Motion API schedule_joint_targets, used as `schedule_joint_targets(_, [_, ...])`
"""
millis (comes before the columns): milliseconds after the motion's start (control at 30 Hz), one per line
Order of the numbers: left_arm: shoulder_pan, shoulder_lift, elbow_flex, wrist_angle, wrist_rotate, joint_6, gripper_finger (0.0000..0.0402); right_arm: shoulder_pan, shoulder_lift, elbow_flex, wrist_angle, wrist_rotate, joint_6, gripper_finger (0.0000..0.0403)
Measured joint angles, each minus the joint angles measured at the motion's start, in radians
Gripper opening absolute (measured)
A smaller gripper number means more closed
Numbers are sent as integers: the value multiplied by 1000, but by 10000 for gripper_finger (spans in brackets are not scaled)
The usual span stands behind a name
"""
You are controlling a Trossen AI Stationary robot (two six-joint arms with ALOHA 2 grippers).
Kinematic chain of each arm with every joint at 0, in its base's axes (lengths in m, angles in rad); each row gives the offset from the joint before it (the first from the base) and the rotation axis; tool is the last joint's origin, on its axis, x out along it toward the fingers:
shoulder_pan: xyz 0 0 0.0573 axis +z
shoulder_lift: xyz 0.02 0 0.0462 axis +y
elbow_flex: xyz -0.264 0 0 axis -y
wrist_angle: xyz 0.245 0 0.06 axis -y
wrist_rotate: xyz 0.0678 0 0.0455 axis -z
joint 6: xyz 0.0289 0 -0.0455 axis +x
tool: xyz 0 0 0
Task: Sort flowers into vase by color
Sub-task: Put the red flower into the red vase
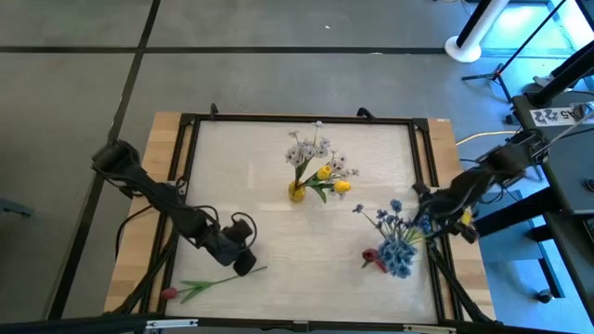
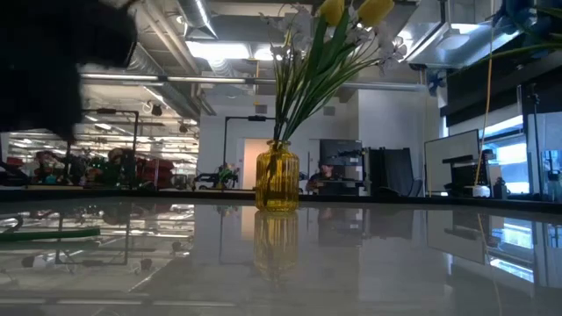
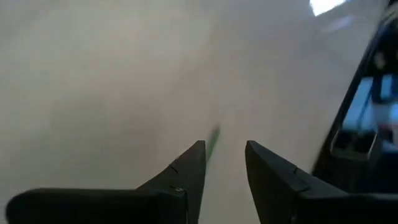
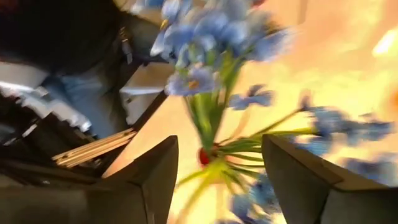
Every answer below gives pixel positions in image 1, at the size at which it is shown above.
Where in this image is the silver mount bracket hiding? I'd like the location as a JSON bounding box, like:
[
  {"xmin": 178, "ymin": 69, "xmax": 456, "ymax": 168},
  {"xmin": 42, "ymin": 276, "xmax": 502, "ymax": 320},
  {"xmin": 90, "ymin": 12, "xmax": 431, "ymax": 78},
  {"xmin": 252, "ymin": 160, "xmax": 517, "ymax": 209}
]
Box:
[
  {"xmin": 402, "ymin": 324, "xmax": 458, "ymax": 334},
  {"xmin": 146, "ymin": 318, "xmax": 200, "ymax": 330}
]

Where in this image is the black camera rig bar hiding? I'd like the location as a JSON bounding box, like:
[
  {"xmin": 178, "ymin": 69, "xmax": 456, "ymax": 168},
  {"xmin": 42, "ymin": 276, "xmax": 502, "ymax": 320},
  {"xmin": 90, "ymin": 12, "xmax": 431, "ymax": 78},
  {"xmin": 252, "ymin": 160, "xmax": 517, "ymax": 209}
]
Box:
[{"xmin": 0, "ymin": 313, "xmax": 549, "ymax": 334}]

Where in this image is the red artificial tulip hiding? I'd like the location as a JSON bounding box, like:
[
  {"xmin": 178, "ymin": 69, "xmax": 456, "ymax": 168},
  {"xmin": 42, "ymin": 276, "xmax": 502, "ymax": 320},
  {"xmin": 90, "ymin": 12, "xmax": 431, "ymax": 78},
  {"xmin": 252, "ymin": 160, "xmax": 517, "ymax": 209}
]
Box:
[
  {"xmin": 160, "ymin": 265, "xmax": 269, "ymax": 305},
  {"xmin": 360, "ymin": 248, "xmax": 382, "ymax": 271}
]

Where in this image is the black left gripper cable loop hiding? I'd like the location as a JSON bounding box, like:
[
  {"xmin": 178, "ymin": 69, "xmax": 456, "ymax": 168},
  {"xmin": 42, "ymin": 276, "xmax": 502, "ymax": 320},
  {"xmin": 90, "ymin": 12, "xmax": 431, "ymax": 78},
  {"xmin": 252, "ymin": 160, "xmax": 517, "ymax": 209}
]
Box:
[{"xmin": 230, "ymin": 211, "xmax": 258, "ymax": 238}]

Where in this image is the blue grey floor object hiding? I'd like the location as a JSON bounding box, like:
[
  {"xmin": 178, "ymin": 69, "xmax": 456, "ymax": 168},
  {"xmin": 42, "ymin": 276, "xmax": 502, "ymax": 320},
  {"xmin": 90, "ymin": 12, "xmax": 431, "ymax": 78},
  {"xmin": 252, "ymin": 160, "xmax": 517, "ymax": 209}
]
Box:
[{"xmin": 0, "ymin": 197, "xmax": 33, "ymax": 218}]

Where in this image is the black side desk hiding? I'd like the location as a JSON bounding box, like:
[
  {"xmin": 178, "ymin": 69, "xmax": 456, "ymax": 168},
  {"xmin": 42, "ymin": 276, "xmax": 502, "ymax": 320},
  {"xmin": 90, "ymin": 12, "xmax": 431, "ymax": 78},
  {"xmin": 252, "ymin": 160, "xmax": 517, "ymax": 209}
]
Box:
[{"xmin": 472, "ymin": 90, "xmax": 594, "ymax": 321}]

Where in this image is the yellow ribbed glass vase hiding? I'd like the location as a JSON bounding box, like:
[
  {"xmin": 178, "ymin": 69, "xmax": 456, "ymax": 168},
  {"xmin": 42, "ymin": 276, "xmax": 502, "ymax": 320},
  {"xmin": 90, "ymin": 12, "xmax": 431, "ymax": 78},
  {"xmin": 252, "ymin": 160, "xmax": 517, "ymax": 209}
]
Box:
[{"xmin": 287, "ymin": 180, "xmax": 307, "ymax": 204}]

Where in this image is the black tripod stand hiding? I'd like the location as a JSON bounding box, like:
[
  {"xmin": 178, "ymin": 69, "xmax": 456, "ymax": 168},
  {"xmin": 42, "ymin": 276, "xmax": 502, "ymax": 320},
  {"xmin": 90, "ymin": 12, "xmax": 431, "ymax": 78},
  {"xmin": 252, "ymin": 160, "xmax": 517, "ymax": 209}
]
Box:
[{"xmin": 461, "ymin": 0, "xmax": 570, "ymax": 104}]

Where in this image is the white artificial flower bunch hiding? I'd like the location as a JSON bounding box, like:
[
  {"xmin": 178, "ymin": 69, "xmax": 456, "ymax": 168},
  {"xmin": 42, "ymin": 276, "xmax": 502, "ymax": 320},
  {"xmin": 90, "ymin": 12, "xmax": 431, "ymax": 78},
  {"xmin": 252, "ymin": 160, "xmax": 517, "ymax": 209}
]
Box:
[
  {"xmin": 324, "ymin": 152, "xmax": 361, "ymax": 180},
  {"xmin": 283, "ymin": 120, "xmax": 332, "ymax": 186}
]

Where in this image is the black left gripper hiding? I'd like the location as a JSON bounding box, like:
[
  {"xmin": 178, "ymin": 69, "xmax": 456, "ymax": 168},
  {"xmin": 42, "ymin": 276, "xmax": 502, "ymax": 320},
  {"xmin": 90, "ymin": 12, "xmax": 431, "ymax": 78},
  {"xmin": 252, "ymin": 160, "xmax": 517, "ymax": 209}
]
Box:
[{"xmin": 203, "ymin": 217, "xmax": 258, "ymax": 278}]

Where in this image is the black slanted post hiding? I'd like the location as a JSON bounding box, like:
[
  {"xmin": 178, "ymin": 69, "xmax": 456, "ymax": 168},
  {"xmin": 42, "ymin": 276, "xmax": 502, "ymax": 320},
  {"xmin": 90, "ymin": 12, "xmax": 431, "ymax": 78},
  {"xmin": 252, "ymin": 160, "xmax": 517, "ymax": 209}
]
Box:
[{"xmin": 528, "ymin": 40, "xmax": 594, "ymax": 109}]

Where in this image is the white printed paper label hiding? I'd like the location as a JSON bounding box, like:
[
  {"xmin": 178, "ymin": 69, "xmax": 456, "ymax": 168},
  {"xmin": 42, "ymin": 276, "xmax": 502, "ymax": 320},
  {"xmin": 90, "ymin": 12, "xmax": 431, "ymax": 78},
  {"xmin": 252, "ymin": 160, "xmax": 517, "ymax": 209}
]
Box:
[{"xmin": 528, "ymin": 105, "xmax": 588, "ymax": 127}]

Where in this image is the grey desk cable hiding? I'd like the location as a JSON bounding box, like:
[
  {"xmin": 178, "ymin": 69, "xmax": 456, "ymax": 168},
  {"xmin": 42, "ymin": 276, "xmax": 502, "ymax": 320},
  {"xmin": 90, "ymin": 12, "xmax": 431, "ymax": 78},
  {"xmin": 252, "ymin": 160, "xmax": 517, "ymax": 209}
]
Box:
[{"xmin": 540, "ymin": 121, "xmax": 594, "ymax": 152}]

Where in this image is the white round pole stand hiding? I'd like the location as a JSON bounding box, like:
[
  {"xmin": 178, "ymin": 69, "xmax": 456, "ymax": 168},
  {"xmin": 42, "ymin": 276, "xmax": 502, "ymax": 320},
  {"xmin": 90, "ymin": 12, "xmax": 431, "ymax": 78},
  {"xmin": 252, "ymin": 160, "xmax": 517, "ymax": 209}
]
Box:
[{"xmin": 444, "ymin": 0, "xmax": 511, "ymax": 64}]

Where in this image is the dense blue artificial flower bunch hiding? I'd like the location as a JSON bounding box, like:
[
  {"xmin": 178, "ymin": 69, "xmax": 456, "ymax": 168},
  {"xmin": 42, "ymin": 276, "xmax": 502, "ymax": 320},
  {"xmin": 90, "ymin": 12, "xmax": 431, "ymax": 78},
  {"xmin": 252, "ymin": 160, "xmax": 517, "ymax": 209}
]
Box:
[{"xmin": 376, "ymin": 236, "xmax": 419, "ymax": 280}]

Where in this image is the black aluminium table frame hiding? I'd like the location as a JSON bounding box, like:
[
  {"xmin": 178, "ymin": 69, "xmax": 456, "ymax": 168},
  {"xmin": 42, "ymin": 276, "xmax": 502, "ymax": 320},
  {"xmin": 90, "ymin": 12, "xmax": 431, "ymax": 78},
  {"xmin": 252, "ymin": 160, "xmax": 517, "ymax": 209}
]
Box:
[{"xmin": 109, "ymin": 102, "xmax": 496, "ymax": 326}]

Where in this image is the yellow floor cable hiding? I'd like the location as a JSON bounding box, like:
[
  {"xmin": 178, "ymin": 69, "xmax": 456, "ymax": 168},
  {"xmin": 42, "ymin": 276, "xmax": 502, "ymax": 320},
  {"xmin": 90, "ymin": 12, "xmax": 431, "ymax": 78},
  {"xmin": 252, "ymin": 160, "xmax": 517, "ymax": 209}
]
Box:
[{"xmin": 455, "ymin": 130, "xmax": 526, "ymax": 148}]

